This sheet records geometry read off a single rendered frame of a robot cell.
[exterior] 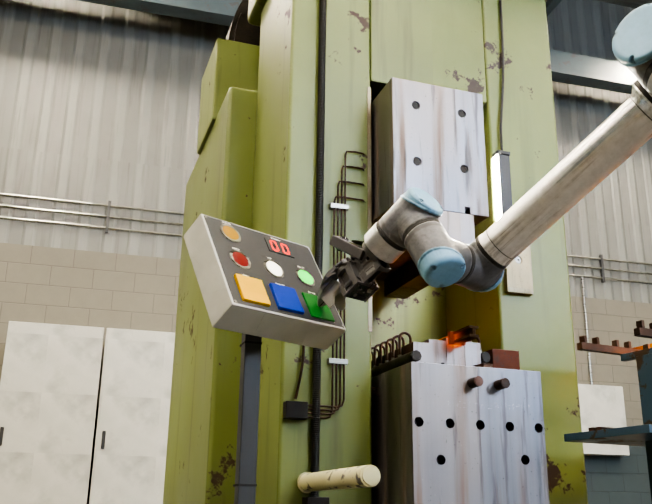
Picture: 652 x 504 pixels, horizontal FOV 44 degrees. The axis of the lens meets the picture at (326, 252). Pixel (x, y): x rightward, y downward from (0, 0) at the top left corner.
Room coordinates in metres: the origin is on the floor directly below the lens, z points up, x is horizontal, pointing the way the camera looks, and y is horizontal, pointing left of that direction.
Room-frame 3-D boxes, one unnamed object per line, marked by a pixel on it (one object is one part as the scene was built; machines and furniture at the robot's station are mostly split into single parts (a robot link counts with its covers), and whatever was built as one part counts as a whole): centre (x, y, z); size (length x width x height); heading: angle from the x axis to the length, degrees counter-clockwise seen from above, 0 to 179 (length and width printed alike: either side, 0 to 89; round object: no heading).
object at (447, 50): (2.47, -0.26, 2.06); 0.44 x 0.41 x 0.47; 18
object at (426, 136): (2.32, -0.30, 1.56); 0.42 x 0.39 x 0.40; 18
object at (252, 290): (1.69, 0.16, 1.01); 0.07 x 0.05 x 0.07; 133
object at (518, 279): (2.33, -0.59, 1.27); 0.09 x 0.02 x 0.17; 108
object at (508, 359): (2.22, -0.48, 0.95); 0.12 x 0.09 x 0.07; 18
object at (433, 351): (2.31, -0.26, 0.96); 0.42 x 0.20 x 0.09; 18
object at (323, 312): (1.83, 0.02, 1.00); 0.07 x 0.05 x 0.07; 133
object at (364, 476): (1.92, -0.03, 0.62); 0.44 x 0.05 x 0.05; 18
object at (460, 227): (2.31, -0.26, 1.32); 0.42 x 0.20 x 0.10; 18
